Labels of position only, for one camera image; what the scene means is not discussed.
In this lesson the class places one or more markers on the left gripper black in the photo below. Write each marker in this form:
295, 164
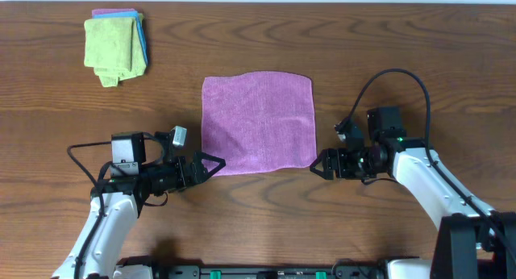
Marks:
185, 180

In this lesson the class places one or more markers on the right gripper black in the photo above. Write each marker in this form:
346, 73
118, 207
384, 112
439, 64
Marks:
340, 168

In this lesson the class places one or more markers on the purple microfiber cloth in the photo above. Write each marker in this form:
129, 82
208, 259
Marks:
259, 122

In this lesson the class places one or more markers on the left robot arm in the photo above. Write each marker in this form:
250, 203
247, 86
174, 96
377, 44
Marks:
111, 217

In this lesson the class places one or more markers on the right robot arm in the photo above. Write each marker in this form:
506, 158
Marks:
474, 240

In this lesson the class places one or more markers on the green folded cloth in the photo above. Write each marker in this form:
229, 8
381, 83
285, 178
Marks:
112, 50

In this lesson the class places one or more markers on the blue folded cloth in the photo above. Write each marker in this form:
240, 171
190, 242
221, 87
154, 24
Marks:
138, 19

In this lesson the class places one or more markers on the purple folded cloth in stack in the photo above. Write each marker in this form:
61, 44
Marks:
104, 11

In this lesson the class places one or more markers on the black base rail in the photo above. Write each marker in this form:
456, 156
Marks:
258, 272

